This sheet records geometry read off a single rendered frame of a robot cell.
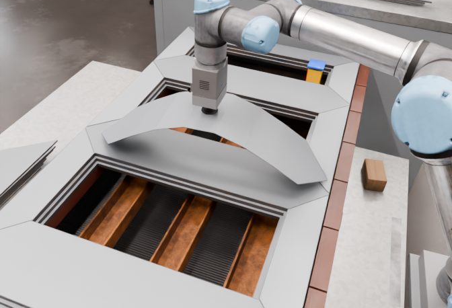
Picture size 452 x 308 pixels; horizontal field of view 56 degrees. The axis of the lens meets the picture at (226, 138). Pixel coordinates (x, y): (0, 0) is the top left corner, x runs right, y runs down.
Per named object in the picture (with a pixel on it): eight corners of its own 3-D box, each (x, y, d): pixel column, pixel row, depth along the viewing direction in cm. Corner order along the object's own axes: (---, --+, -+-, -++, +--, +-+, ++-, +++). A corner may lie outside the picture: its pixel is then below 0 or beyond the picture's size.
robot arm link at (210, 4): (217, 3, 87) (185, -7, 90) (216, 52, 94) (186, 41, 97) (239, -8, 92) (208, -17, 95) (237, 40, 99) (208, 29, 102)
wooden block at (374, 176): (383, 192, 138) (387, 181, 134) (364, 189, 138) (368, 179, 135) (379, 171, 145) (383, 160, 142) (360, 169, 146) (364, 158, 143)
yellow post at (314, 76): (300, 111, 170) (308, 68, 158) (303, 104, 174) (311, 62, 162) (312, 113, 169) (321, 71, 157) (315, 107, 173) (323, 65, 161)
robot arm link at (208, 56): (189, 44, 96) (202, 29, 102) (190, 62, 99) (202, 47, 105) (220, 50, 95) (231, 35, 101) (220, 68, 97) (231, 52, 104)
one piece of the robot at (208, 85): (194, 35, 104) (194, 91, 115) (179, 51, 98) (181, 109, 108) (232, 42, 102) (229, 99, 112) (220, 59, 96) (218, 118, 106)
